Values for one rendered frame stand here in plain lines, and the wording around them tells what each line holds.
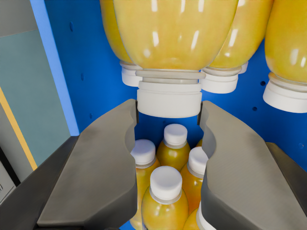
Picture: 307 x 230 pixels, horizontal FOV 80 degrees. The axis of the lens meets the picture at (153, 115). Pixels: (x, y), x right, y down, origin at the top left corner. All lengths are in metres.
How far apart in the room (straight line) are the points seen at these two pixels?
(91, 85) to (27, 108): 1.64
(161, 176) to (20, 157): 2.10
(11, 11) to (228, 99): 0.98
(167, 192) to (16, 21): 1.01
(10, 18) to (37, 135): 1.14
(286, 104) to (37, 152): 2.06
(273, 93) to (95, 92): 0.17
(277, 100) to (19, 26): 1.07
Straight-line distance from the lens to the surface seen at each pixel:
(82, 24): 0.19
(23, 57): 1.62
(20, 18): 1.14
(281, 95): 0.18
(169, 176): 0.24
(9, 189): 2.45
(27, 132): 2.00
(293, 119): 0.32
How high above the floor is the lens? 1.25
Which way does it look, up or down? 58 degrees down
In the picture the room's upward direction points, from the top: 173 degrees counter-clockwise
